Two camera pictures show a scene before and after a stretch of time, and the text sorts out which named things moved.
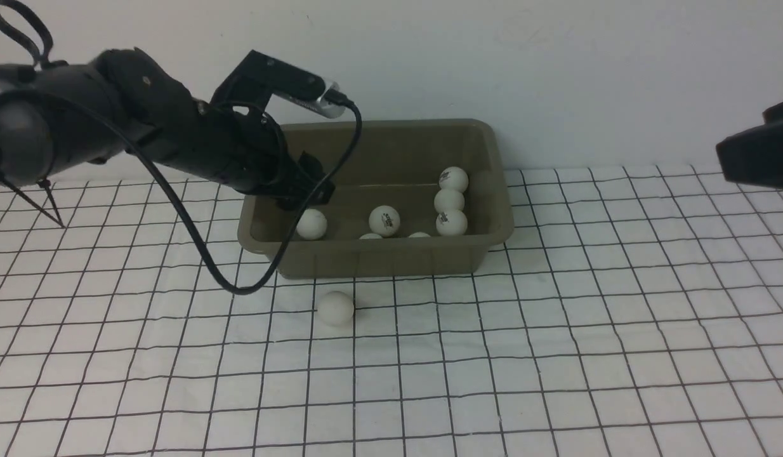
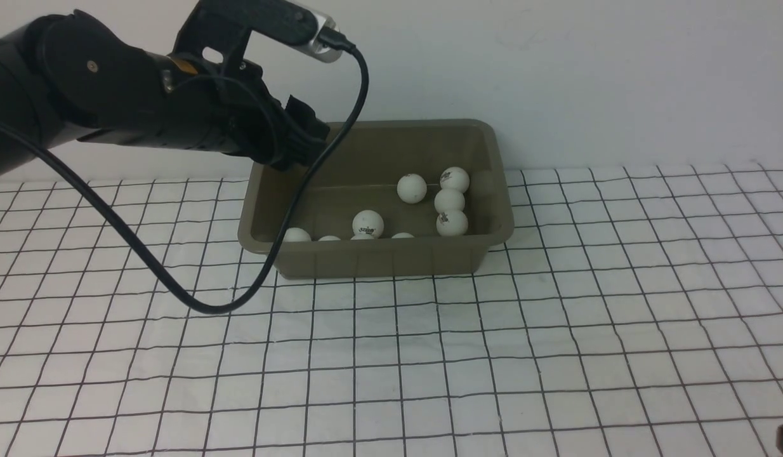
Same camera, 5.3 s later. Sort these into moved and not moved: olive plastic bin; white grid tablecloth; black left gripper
Moved: black left gripper
Not moved: olive plastic bin; white grid tablecloth
